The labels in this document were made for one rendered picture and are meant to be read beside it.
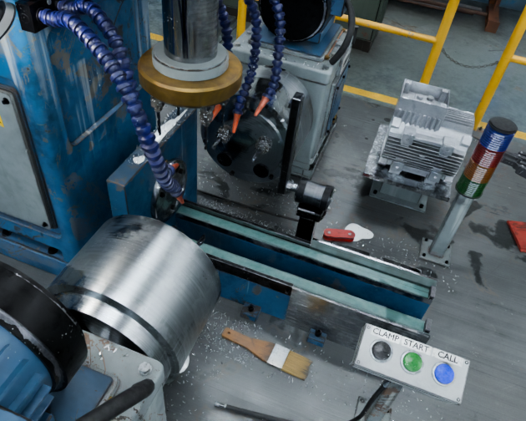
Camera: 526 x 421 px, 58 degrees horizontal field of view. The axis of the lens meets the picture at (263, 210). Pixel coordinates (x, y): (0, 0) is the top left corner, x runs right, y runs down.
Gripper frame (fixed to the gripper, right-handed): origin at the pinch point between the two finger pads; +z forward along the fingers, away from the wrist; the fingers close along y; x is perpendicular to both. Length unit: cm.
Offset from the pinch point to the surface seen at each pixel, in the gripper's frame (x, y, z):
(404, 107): -5.3, 5.0, 29.5
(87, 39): -31, 67, 78
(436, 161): 3.2, 9.4, 16.2
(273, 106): -5, 26, 59
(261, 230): 17, 42, 50
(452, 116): -5.8, 1.0, 16.9
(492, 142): -14.5, 22.0, 11.8
